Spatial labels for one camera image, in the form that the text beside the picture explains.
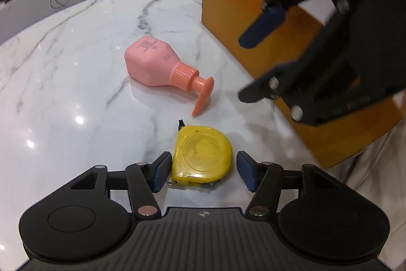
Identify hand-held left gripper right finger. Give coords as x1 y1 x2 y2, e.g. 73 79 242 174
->
236 150 344 218

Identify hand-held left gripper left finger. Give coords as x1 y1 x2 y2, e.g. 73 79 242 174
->
68 151 173 218

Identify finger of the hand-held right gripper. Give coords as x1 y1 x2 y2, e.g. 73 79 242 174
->
239 0 331 50
238 0 366 127

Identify orange storage box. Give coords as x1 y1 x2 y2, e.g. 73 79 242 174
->
201 0 402 169

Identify yellow tape measure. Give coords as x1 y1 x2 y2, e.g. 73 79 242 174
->
170 119 233 191

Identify pink pump bottle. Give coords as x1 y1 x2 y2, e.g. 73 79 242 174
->
124 36 215 117

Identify person's beige trousers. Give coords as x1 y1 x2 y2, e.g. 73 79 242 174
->
332 119 406 269

